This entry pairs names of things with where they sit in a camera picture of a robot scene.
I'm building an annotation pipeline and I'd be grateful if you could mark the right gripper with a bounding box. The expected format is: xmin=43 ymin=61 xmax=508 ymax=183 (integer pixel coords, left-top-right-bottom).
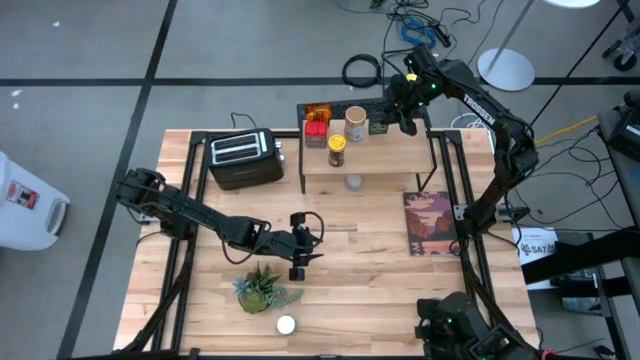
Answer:
xmin=383 ymin=43 xmax=439 ymax=137

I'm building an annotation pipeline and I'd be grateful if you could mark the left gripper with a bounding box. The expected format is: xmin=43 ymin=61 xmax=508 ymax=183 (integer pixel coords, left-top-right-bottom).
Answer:
xmin=288 ymin=212 xmax=325 ymax=282

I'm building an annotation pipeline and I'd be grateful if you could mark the yellow-lid onion seasoning jar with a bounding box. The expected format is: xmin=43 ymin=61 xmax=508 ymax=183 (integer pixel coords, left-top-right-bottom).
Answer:
xmin=327 ymin=133 xmax=348 ymax=168

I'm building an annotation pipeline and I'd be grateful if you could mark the white round lid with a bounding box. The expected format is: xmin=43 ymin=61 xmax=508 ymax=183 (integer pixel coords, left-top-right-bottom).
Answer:
xmin=276 ymin=314 xmax=297 ymax=336

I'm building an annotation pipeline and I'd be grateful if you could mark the orange brown spice pouch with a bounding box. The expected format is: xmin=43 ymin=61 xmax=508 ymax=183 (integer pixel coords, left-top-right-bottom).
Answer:
xmin=304 ymin=103 xmax=334 ymax=123

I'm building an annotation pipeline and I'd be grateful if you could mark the wooden shelf with black legs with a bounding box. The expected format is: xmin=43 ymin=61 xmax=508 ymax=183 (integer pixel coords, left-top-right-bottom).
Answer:
xmin=298 ymin=118 xmax=440 ymax=195

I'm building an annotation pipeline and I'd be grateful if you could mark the potted artificial succulent plant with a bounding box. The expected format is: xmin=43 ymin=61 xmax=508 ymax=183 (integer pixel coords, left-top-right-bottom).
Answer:
xmin=232 ymin=261 xmax=305 ymax=315

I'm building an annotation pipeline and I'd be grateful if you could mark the canyon landscape print book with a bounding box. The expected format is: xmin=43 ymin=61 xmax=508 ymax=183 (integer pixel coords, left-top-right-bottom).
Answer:
xmin=402 ymin=191 xmax=460 ymax=257

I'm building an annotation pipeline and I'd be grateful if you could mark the black toaster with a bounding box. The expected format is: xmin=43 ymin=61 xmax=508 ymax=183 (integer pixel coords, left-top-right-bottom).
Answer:
xmin=206 ymin=128 xmax=286 ymax=192

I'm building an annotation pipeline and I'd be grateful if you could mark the floor lamp with round base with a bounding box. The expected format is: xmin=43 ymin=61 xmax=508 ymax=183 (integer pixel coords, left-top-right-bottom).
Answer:
xmin=476 ymin=0 xmax=601 ymax=93

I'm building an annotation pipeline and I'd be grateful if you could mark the white printed sign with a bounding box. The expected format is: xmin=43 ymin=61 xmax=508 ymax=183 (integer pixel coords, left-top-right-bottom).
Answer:
xmin=510 ymin=226 xmax=560 ymax=266

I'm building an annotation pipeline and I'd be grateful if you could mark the black crossbar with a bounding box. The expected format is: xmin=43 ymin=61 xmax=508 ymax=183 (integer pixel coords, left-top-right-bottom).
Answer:
xmin=521 ymin=227 xmax=640 ymax=286

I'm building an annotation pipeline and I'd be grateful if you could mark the black machine on side table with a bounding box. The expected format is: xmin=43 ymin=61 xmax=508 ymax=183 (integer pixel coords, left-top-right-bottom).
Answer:
xmin=597 ymin=88 xmax=640 ymax=164

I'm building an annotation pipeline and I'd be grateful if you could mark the grey side table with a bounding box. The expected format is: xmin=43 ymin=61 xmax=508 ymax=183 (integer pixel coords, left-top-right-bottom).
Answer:
xmin=594 ymin=107 xmax=640 ymax=360

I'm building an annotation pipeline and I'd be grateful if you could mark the white plastic bin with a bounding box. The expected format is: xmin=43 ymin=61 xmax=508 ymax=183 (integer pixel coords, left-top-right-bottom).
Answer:
xmin=0 ymin=151 xmax=71 ymax=251

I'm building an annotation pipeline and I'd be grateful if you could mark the white cable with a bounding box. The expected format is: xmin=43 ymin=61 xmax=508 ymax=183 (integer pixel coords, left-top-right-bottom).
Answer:
xmin=449 ymin=112 xmax=497 ymax=146

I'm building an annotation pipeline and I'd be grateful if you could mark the black aluminium table frame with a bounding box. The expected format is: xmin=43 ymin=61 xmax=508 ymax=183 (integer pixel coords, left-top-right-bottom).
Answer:
xmin=112 ymin=127 xmax=544 ymax=360

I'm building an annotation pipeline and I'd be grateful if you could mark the black coiled cable ring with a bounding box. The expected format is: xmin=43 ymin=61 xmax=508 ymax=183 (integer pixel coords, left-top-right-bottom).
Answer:
xmin=341 ymin=53 xmax=384 ymax=90

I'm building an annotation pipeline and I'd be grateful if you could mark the blue coiled cable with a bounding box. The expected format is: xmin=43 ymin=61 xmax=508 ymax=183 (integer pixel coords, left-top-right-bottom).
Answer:
xmin=398 ymin=16 xmax=438 ymax=53

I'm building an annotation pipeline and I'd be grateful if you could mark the black floor cable bundle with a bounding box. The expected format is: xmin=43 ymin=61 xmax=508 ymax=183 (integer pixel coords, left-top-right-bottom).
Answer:
xmin=334 ymin=0 xmax=504 ymax=81

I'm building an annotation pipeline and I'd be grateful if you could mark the yellow cable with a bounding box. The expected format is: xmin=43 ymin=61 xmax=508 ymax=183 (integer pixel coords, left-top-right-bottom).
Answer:
xmin=532 ymin=115 xmax=600 ymax=147

